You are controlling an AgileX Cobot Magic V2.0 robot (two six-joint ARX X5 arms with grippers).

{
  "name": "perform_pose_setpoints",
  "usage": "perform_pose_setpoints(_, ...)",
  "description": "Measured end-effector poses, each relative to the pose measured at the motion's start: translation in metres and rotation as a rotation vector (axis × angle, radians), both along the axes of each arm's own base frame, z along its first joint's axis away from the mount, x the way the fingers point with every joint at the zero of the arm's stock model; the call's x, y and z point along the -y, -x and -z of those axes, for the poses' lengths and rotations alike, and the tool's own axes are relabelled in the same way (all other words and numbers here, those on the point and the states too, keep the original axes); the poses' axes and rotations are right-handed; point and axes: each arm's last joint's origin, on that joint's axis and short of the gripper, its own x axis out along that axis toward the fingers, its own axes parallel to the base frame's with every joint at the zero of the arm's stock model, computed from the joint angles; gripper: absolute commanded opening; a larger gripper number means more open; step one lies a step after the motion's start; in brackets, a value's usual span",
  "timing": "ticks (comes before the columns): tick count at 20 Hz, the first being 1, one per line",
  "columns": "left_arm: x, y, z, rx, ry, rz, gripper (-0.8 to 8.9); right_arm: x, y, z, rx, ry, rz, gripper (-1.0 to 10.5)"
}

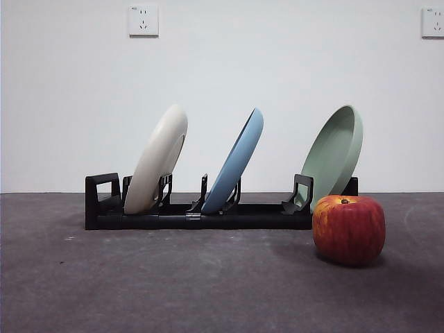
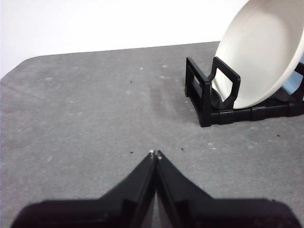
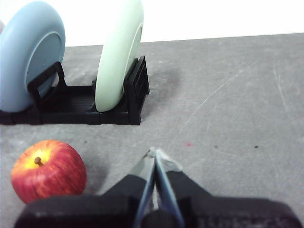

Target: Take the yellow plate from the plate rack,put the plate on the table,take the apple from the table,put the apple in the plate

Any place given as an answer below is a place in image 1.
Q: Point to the pale yellow round plate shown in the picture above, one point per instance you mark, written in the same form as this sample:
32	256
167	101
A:
156	159

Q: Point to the red yellow apple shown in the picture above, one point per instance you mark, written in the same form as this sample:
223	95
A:
348	232

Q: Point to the blue round plate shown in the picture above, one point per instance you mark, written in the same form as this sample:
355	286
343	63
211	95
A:
236	163

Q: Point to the black plastic plate rack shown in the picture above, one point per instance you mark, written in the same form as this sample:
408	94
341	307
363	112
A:
243	220

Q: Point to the green round plate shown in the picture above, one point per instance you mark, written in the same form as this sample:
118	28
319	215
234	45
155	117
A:
329	156

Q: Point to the white wall socket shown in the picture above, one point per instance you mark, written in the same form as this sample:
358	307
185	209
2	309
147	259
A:
144	21
433	22

